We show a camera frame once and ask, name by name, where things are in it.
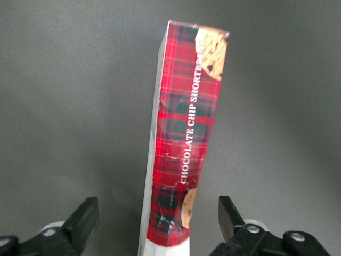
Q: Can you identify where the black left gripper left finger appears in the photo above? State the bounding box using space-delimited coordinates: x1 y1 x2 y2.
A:
0 196 100 256

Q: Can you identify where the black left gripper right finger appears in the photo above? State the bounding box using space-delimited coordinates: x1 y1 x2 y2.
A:
209 195 331 256

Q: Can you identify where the red tartan cookie box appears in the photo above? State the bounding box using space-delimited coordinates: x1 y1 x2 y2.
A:
137 20 230 256

